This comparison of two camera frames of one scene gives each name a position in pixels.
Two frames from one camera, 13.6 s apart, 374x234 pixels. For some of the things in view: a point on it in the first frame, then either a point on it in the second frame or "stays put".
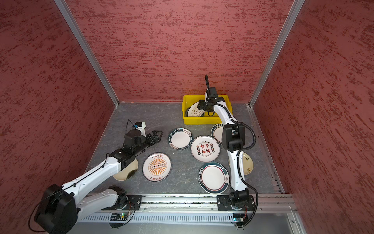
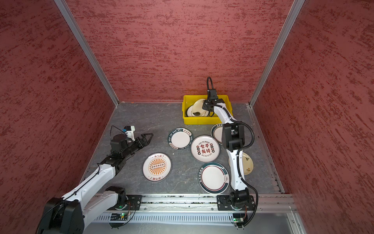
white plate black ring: (193, 110) stays put
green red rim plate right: (216, 133) stays put
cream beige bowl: (128, 172) → (197, 109)
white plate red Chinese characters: (205, 148) stays put
